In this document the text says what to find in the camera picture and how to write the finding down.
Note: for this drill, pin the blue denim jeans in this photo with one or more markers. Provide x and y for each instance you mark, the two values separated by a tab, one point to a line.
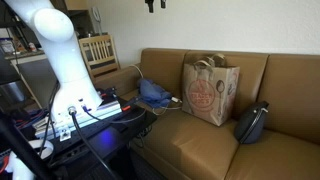
151	92

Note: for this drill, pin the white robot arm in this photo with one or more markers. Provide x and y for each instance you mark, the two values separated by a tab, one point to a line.
63	60

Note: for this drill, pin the wooden slatted chair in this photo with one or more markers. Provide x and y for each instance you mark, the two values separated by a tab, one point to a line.
100	56

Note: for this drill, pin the brown paper grocery bag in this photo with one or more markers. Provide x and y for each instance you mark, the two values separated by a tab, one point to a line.
208	96

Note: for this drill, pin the small red white can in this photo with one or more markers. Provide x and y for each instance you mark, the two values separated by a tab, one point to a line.
32	47

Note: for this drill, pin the grey counter desk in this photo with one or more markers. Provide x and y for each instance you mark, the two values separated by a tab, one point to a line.
36	76

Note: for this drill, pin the black robot cart table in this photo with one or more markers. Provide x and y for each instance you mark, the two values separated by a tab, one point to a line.
110	140

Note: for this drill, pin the dark grey zippered bag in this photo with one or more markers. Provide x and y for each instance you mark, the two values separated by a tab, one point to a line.
250	125

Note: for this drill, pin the tan leather sofa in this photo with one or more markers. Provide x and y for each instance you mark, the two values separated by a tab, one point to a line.
200	150

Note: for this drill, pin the silver trash can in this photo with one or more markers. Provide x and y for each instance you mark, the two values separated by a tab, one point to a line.
11	90

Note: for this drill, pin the white tape roll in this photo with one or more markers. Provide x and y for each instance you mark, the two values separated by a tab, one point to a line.
46	146

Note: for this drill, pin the black tripod pole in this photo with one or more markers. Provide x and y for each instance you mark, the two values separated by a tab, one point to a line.
18	146

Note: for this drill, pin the white wall phone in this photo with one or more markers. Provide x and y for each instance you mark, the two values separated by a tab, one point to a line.
96	16

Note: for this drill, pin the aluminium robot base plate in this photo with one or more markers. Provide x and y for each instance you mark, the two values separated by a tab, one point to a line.
106	108

